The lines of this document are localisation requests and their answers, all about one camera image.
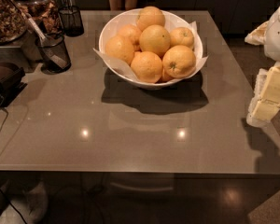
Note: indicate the near black mesh cup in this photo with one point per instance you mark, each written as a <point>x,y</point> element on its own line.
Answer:
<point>54,53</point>

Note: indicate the orange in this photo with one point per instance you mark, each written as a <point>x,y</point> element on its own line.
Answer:
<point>179,61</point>
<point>149,16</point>
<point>182,36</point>
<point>156,39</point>
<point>131,32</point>
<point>120,47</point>
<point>147,66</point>

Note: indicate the dark brown device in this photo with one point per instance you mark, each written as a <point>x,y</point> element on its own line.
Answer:
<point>10,82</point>

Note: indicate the glass jar of nuts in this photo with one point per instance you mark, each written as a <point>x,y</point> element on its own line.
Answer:
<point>12,23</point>

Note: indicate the white ceramic bowl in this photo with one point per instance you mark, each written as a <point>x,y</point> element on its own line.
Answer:
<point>115,24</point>

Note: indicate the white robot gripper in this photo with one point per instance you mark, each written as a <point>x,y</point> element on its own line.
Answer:
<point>277,32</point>

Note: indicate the black mesh cup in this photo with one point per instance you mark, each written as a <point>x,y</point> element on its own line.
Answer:
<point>54,53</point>
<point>71,21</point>

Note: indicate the far black mesh cup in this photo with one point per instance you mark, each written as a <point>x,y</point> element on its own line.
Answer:
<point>71,21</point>

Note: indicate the light object under table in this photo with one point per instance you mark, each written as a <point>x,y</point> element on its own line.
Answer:
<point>36,198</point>

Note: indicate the metal scoop with handle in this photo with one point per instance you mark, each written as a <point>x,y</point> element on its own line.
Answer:
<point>31,23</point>

